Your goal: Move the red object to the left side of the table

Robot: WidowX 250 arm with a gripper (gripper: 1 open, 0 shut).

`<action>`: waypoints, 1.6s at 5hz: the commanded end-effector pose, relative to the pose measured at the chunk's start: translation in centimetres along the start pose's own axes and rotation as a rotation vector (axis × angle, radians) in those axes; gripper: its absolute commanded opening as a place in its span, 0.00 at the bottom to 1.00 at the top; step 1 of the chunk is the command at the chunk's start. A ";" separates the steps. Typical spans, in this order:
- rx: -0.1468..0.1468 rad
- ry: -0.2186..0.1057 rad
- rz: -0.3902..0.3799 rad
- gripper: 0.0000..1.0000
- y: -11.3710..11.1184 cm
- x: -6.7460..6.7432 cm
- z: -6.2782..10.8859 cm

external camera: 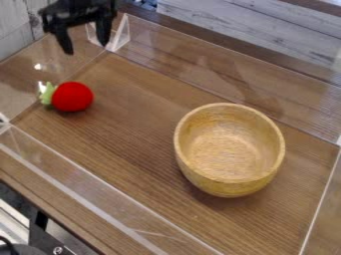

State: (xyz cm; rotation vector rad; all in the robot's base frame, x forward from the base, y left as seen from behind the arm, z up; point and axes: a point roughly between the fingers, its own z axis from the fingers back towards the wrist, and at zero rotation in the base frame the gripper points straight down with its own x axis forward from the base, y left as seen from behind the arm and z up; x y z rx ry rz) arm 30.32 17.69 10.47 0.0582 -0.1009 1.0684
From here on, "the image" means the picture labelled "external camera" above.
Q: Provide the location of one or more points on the light wooden bowl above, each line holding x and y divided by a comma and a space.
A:
229, 149

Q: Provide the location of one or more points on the red felt strawberry toy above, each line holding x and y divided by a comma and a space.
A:
69, 97

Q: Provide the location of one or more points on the clear acrylic tray enclosure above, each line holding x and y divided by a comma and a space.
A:
98, 168

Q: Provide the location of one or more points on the black table leg bracket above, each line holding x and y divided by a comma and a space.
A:
42, 240

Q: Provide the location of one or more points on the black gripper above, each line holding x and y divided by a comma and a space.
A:
69, 13

